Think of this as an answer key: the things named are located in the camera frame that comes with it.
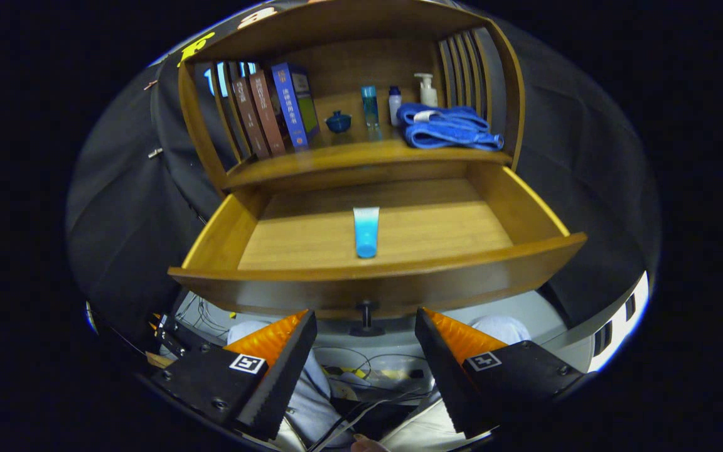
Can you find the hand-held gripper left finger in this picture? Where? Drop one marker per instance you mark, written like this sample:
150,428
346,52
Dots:
286,376

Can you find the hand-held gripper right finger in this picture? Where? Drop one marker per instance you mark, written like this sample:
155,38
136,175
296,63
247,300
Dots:
443,376

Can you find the wooden drawer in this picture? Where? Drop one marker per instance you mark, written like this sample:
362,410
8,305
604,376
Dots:
437,232

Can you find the blue squeeze tube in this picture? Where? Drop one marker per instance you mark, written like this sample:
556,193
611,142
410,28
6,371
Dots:
366,235

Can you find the wooden countertop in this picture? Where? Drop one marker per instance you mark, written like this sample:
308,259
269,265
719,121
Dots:
336,157

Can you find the white unit with dark slots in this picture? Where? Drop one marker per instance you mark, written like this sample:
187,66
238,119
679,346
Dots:
615,326

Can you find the black backdrop cloth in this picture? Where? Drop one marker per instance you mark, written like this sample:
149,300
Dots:
117,220

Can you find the folded blue towel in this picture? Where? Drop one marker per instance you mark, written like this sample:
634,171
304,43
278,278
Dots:
449,129

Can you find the dark brown book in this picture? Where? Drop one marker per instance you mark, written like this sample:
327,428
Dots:
253,119

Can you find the blue lidded teacup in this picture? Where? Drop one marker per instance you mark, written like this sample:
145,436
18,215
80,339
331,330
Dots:
338,122

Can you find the silver backdrop clip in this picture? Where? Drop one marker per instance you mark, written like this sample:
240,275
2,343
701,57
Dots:
154,152

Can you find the blue book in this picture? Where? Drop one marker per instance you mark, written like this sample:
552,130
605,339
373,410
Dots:
291,107

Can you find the white bottle with blue cap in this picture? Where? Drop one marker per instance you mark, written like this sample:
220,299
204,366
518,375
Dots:
395,107

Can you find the teal clear bottle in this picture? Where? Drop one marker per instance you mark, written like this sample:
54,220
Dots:
370,107

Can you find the white pump bottle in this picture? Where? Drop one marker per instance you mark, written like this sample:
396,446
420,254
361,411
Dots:
428,94

